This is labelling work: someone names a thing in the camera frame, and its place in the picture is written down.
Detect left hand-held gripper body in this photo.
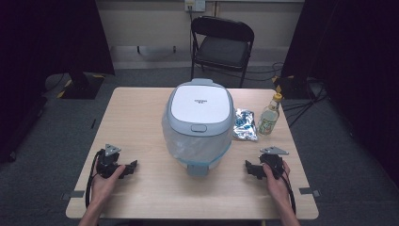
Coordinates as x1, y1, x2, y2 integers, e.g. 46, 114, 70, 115
94, 143, 126, 180

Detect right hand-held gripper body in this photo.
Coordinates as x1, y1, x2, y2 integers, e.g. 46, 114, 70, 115
259, 145, 290, 181

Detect silver foil snack packet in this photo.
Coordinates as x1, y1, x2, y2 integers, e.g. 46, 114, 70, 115
231, 107, 259, 142

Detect clear bottle with yellow cap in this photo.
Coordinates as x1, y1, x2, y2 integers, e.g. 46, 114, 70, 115
256, 92, 284, 137

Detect grey lidded trash bin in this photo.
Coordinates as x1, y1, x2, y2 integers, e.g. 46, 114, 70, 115
161, 77, 236, 178

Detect person's right hand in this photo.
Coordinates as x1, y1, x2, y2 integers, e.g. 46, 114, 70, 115
262, 160, 292, 205

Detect person's left hand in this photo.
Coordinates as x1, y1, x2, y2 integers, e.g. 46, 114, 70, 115
89, 164, 127, 205

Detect clear plastic bin liner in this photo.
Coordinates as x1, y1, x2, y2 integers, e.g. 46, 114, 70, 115
161, 110, 233, 165

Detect black stand base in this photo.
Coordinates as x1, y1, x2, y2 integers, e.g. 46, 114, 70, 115
271, 74, 315, 101
56, 70, 106, 101

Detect black folding chair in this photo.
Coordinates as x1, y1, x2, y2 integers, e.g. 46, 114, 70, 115
190, 15, 255, 89

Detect black curtain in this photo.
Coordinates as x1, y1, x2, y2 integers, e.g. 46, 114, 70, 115
279, 0, 399, 189
0, 0, 116, 164

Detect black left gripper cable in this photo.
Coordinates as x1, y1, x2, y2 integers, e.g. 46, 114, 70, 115
85, 149, 105, 209

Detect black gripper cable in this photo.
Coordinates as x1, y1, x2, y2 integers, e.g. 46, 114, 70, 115
85, 149, 105, 209
275, 162, 297, 217

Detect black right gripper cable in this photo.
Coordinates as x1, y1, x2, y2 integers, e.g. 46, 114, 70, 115
275, 162, 297, 217

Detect black floor cables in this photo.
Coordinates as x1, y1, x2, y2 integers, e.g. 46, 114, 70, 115
250, 61, 329, 128

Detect black outlet cable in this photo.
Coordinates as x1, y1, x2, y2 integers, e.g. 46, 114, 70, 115
187, 10, 195, 65

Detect white wall outlet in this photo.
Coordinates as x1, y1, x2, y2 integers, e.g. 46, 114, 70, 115
184, 0, 207, 13

